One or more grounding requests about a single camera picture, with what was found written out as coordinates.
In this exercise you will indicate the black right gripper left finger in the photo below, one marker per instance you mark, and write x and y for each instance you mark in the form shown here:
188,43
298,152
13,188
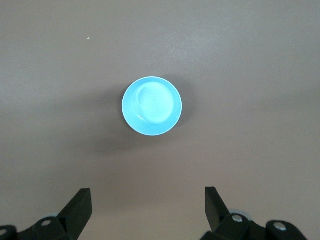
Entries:
77,212

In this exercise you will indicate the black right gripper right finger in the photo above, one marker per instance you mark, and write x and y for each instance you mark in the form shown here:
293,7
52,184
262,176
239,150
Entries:
217,217

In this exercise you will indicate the brown table cloth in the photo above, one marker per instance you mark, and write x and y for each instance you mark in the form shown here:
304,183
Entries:
50,100

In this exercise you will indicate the blue plastic bowl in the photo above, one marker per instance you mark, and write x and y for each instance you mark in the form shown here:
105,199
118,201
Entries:
152,107

